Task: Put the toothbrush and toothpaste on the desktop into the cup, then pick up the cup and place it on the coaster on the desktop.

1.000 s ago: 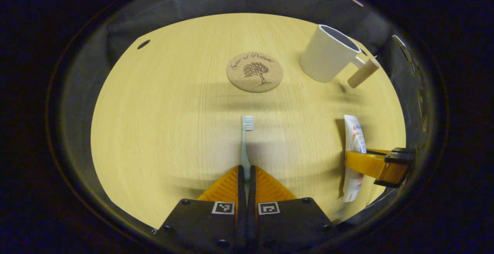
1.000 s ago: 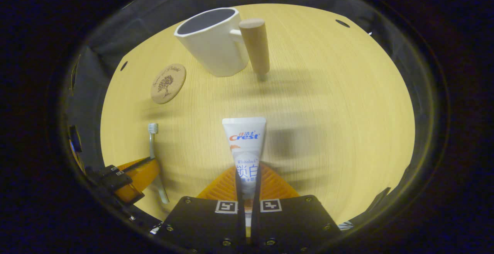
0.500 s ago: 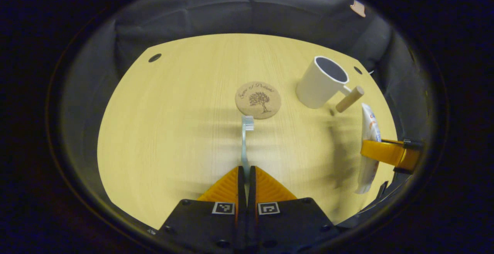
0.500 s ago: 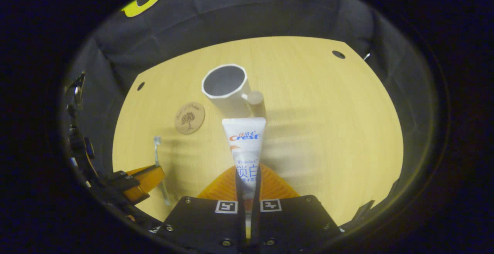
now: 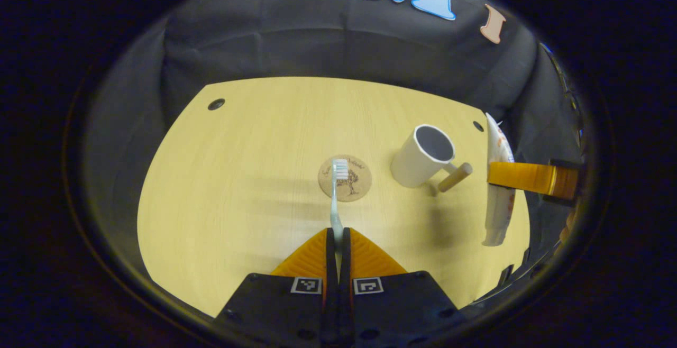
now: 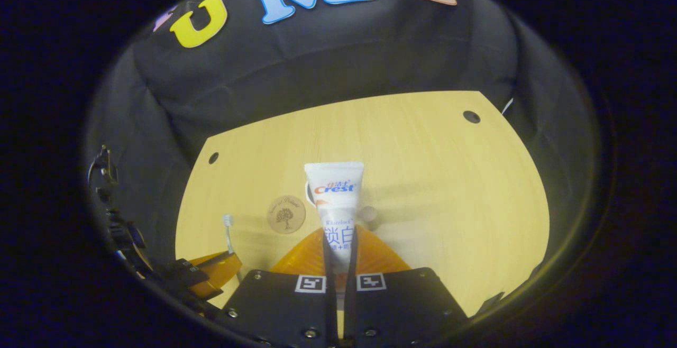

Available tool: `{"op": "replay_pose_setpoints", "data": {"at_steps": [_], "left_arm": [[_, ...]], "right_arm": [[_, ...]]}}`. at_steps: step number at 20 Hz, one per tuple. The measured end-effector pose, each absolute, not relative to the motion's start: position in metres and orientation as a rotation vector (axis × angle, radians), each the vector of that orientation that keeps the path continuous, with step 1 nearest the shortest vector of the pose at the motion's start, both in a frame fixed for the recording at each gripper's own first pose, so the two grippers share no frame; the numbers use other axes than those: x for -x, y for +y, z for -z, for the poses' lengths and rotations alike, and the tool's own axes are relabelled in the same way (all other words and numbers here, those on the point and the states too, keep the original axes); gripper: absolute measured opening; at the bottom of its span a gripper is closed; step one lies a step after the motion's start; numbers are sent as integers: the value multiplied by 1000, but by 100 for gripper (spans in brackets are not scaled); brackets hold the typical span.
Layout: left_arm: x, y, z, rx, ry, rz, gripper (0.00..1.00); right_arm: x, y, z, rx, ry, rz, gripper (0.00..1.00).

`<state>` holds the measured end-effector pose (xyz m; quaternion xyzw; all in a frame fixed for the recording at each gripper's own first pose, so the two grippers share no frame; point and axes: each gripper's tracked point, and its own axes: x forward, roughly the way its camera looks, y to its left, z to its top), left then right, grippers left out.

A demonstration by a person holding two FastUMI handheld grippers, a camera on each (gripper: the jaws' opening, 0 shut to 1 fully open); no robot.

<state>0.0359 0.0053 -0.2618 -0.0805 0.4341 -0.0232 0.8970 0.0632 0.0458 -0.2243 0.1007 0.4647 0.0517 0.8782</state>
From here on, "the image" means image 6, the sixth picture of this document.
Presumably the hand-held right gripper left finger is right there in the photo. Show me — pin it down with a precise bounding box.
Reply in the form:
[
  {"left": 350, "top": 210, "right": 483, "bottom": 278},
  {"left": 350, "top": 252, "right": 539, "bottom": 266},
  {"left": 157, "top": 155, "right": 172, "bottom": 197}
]
[{"left": 218, "top": 226, "right": 340, "bottom": 348}]

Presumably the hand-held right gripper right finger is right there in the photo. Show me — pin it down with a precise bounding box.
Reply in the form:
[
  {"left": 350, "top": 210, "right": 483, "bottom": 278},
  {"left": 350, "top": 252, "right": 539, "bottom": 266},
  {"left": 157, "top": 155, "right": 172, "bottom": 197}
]
[{"left": 338, "top": 225, "right": 470, "bottom": 348}]

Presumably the pale green toothbrush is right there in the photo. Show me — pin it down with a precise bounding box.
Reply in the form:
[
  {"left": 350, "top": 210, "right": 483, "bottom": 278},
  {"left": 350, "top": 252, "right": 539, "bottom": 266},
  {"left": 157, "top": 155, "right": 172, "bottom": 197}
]
[{"left": 222, "top": 214, "right": 237, "bottom": 258}]

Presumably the round wooden coaster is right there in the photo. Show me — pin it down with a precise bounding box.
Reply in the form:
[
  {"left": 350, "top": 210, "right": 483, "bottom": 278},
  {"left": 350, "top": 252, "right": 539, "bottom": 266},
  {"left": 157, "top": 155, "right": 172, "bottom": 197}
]
[{"left": 267, "top": 195, "right": 307, "bottom": 235}]

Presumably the white cup with wooden handle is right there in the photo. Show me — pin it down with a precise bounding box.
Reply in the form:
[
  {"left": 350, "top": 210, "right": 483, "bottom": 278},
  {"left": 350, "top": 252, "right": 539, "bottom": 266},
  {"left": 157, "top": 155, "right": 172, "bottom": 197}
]
[{"left": 305, "top": 180, "right": 380, "bottom": 232}]

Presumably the white toothpaste tube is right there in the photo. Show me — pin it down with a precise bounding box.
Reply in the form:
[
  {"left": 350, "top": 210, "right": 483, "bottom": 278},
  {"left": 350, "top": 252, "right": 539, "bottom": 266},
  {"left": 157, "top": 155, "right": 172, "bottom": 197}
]
[{"left": 304, "top": 161, "right": 365, "bottom": 312}]

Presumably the light wooden desktop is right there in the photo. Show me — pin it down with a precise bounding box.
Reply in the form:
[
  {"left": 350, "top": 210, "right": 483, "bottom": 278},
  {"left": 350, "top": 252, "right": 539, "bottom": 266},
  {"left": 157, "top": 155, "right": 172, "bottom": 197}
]
[{"left": 175, "top": 90, "right": 551, "bottom": 318}]

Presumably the black backdrop cloth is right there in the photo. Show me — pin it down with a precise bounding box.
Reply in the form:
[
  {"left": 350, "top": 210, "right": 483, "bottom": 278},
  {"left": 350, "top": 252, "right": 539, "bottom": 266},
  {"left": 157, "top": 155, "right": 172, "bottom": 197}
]
[{"left": 85, "top": 0, "right": 596, "bottom": 306}]

